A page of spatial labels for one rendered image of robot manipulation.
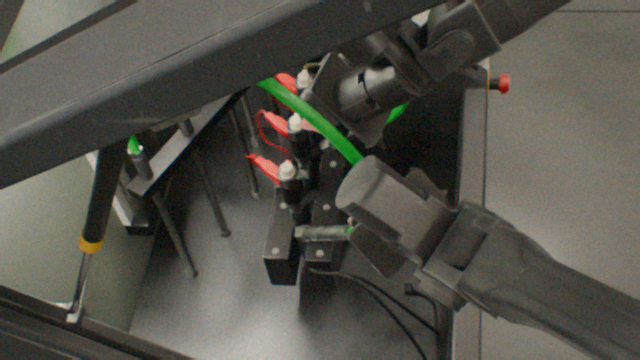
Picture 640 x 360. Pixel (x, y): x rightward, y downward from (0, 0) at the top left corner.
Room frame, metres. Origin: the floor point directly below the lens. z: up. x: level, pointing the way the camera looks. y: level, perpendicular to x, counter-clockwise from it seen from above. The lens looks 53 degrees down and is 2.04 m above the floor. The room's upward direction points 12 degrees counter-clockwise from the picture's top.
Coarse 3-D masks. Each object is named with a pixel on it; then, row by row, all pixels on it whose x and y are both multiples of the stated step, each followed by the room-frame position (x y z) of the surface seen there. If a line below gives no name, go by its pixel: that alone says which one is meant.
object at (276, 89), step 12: (264, 84) 0.60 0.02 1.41; (276, 84) 0.59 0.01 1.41; (276, 96) 0.59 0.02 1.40; (288, 96) 0.58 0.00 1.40; (300, 108) 0.57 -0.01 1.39; (312, 108) 0.57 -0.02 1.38; (312, 120) 0.56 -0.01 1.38; (324, 120) 0.56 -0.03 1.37; (324, 132) 0.56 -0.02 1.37; (336, 132) 0.55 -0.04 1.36; (132, 144) 0.76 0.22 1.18; (336, 144) 0.55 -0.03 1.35; (348, 144) 0.55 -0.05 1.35; (132, 156) 0.76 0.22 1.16; (348, 156) 0.54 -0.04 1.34; (360, 156) 0.54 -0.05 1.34; (348, 228) 0.56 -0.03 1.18
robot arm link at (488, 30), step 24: (456, 0) 0.65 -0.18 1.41; (480, 0) 0.62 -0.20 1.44; (504, 0) 0.61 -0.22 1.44; (528, 0) 0.61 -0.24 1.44; (552, 0) 0.60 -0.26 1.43; (432, 24) 0.62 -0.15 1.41; (456, 24) 0.61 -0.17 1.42; (480, 24) 0.60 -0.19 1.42; (504, 24) 0.60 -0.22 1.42; (528, 24) 0.60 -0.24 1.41; (480, 48) 0.59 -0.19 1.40
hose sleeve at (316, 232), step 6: (306, 228) 0.60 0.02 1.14; (312, 228) 0.59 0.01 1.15; (318, 228) 0.58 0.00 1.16; (324, 228) 0.58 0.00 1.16; (330, 228) 0.57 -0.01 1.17; (336, 228) 0.57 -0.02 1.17; (342, 228) 0.56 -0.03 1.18; (306, 234) 0.59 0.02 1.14; (312, 234) 0.58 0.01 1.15; (318, 234) 0.58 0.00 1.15; (324, 234) 0.57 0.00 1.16; (330, 234) 0.57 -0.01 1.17; (336, 234) 0.56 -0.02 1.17; (342, 234) 0.55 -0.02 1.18; (318, 240) 0.58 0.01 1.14
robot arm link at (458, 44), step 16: (384, 32) 0.64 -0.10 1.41; (400, 32) 0.63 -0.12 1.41; (416, 32) 0.64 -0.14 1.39; (448, 32) 0.60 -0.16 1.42; (464, 32) 0.60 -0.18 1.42; (352, 48) 0.63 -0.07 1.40; (368, 48) 0.62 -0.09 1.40; (384, 48) 0.62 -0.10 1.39; (416, 48) 0.61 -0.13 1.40; (432, 48) 0.60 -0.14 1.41; (448, 48) 0.59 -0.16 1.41; (464, 48) 0.59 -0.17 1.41; (352, 64) 0.63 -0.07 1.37; (432, 64) 0.59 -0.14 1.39; (448, 64) 0.58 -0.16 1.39
